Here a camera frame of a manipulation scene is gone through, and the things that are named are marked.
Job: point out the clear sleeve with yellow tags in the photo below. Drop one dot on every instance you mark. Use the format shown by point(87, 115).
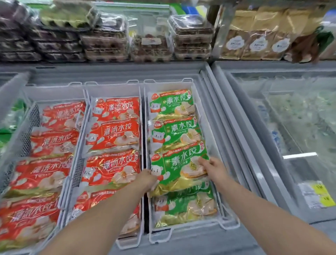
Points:
point(326, 201)

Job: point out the red dumpling packets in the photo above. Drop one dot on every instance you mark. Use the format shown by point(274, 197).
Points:
point(113, 136)

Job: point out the clear box of green cakes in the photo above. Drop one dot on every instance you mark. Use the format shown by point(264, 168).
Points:
point(65, 15)

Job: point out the grey freezer with green front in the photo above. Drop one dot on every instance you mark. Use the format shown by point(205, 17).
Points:
point(105, 72)

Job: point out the grey freezer with loose dumplings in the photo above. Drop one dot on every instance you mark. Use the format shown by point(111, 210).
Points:
point(262, 65)

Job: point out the freezer sliding glass lid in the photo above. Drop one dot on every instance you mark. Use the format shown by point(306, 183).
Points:
point(15, 89)

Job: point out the tan snack bag white label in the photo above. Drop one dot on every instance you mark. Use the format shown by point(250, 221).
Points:
point(235, 44)
point(258, 44)
point(281, 46)

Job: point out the stack of dark tray packs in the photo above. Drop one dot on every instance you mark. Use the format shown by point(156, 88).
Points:
point(52, 47)

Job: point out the green dumpling packet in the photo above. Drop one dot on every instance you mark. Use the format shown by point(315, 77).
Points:
point(170, 105)
point(178, 131)
point(181, 163)

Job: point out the person's left forearm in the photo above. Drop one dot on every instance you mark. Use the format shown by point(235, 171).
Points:
point(99, 226)

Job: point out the tan bread bag green band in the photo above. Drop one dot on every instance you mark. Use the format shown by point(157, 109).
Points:
point(328, 39)

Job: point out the clear frozen bags blue print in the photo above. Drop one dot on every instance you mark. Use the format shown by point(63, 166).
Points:
point(274, 136)

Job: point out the person's left hand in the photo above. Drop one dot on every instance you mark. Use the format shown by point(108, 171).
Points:
point(145, 181)

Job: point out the white plastic freezer basket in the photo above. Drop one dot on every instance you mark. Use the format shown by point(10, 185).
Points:
point(168, 85)
point(113, 90)
point(52, 93)

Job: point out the stacks of clear pastry boxes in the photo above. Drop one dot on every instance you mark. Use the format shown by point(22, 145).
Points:
point(191, 34)

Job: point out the person's right hand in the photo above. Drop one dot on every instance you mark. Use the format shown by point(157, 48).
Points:
point(218, 170)

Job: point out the person's right forearm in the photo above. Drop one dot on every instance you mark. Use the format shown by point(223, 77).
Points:
point(267, 218)

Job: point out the grey metal shelf rack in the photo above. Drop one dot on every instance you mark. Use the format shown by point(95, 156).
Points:
point(221, 34)

